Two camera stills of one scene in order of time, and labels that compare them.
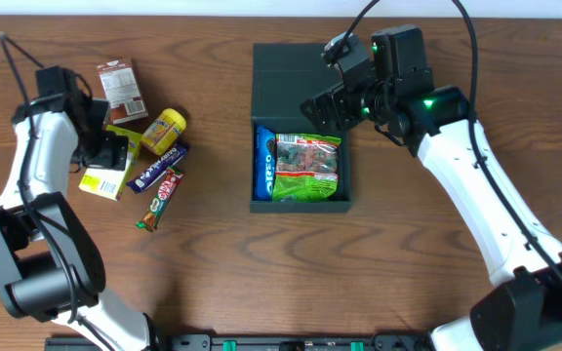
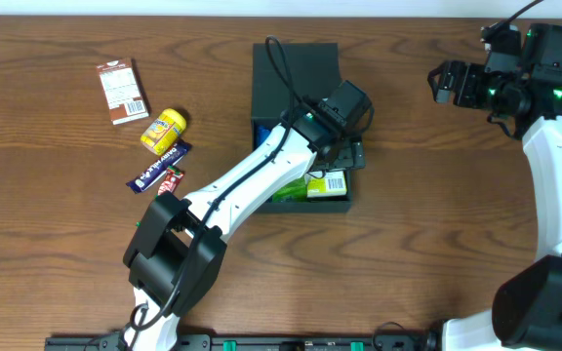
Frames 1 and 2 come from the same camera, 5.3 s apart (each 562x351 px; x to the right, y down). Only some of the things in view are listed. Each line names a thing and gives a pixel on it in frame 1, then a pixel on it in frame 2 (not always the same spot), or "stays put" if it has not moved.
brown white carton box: (121, 86) stays put
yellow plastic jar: (164, 133) stays put
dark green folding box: (283, 75) stays put
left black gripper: (107, 152) to (347, 154)
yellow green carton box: (111, 182) to (326, 183)
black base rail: (253, 342) stays put
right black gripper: (328, 104) to (460, 83)
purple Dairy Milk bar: (178, 152) stays put
